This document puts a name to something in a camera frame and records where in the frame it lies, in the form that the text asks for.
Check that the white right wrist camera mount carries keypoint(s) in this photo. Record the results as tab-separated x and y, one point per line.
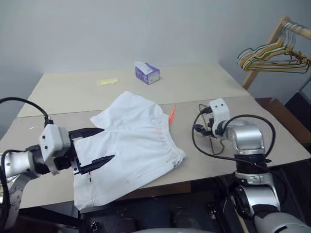
219	109

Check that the dark rounded shape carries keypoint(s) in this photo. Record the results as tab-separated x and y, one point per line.
181	217

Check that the dark brown side table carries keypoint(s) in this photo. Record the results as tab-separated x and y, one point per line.
291	136

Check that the light wooden stick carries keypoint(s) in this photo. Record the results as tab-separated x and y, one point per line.
242	225

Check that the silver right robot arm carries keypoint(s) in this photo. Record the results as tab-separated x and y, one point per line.
247	138

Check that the white shorts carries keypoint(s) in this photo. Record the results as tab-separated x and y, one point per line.
136	136

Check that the yellow plastic packet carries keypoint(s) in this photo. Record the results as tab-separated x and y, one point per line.
107	81

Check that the purple tissue box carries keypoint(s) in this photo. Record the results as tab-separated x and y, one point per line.
145	74

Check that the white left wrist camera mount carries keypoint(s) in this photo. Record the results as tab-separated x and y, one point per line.
52	140

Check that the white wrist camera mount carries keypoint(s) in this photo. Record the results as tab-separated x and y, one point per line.
219	109
52	140

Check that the black box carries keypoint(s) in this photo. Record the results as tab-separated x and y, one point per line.
300	104

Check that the wooden clothes rack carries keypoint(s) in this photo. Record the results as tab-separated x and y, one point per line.
250	77

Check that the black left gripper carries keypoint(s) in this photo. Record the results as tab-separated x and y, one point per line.
76	161

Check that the black table frame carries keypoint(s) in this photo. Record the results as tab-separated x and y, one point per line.
60	213

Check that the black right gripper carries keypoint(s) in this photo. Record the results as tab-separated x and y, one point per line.
211	126

